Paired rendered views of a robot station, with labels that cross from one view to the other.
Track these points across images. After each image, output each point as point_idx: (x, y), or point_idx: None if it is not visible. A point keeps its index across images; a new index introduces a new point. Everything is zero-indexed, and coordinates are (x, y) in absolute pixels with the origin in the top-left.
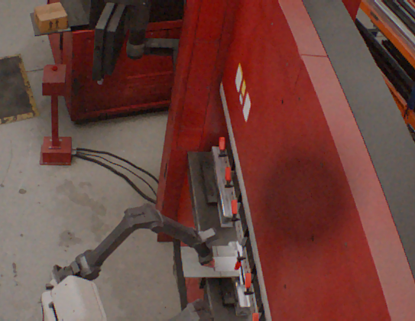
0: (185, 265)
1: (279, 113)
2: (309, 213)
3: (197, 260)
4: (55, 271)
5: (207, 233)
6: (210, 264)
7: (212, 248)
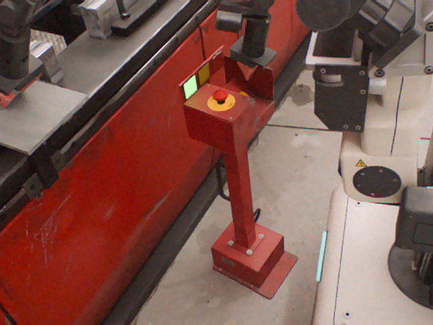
0: (62, 112)
1: None
2: None
3: (29, 114)
4: (421, 17)
5: None
6: (16, 101)
7: None
